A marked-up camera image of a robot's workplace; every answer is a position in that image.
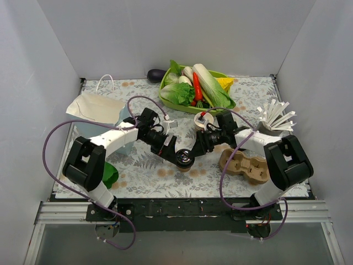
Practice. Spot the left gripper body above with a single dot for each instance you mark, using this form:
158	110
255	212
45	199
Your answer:
167	149

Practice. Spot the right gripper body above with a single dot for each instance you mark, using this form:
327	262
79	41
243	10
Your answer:
200	146

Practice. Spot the black cup lid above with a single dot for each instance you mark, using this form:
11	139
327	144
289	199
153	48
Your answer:
184	159

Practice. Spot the light blue paper bag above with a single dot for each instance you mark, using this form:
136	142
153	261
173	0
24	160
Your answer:
99	109

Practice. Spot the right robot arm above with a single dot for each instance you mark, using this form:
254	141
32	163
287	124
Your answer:
256	154

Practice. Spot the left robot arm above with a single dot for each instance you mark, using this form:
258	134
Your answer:
84	165

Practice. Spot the stack of paper cups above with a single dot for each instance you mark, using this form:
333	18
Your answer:
209	119

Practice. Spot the green lettuce head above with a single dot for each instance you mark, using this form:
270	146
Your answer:
178	93

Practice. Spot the napa cabbage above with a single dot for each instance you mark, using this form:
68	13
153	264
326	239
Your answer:
215	93

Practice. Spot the green bok choy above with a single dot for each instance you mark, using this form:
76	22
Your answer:
110	175

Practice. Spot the stack of pulp cup carriers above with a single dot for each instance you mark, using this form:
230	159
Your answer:
254	169

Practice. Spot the yellow pepper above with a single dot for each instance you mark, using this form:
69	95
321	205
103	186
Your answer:
225	83

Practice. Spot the green plastic vegetable tray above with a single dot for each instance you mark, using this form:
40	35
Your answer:
171	77

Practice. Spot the cup of white straws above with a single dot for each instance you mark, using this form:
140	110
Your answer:
272	118

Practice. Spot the floral table mat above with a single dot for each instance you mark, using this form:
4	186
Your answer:
143	174

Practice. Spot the dark purple eggplant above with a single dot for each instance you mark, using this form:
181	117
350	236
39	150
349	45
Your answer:
156	75

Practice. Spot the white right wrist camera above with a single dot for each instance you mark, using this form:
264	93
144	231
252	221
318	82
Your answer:
199	120

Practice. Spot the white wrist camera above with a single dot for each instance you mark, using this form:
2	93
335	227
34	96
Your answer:
168	124
199	120

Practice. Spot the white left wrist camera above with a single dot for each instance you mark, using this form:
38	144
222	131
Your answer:
168	124

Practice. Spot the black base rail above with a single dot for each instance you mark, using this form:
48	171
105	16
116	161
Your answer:
182	214

